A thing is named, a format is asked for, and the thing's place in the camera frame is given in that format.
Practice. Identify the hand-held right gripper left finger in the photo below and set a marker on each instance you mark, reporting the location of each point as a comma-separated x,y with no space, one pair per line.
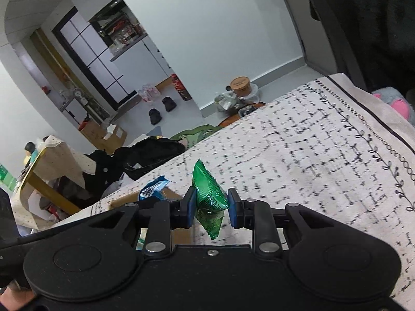
191,205

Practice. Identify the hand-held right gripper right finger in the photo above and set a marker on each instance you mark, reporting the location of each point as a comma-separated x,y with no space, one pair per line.
234,207

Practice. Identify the green snack packet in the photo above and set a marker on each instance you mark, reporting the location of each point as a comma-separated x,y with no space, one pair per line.
207,197

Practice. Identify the blue snack packet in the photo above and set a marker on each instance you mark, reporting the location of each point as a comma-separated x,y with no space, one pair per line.
152,189

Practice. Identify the yellow wooden table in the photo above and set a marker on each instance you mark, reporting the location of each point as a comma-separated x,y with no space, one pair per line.
48,188

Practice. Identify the black backpack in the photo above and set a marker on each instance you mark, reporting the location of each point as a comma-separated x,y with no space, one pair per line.
152,155

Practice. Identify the green floor mat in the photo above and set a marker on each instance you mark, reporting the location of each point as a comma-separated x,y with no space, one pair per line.
194,132

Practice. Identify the black white patterned blanket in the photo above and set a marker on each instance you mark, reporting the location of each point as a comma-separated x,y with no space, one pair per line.
308,155

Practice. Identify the black slipper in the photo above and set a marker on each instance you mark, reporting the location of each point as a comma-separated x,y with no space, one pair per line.
169,103
155,116

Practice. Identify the black clothes pile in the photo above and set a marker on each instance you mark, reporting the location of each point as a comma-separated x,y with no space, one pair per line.
100,171

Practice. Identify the clear plastic bag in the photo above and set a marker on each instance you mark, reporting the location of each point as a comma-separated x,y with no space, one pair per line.
227,100

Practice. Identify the cardboard box with tissue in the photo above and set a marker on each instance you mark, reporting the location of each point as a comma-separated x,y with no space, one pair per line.
103,136

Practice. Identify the pink plastic bag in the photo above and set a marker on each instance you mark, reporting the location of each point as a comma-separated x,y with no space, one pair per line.
149,92

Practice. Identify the white kitchen cabinet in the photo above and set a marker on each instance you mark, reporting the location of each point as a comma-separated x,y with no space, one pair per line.
139,61

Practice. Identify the black framed glass door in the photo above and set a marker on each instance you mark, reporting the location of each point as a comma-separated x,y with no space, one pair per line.
90,58

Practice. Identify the pink grey plush toy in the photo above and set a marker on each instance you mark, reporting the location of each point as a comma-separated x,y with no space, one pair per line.
397,100

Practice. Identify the grey door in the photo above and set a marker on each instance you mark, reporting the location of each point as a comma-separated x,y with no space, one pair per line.
301,22

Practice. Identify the black coat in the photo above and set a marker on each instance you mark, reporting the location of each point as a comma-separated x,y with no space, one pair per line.
373,22

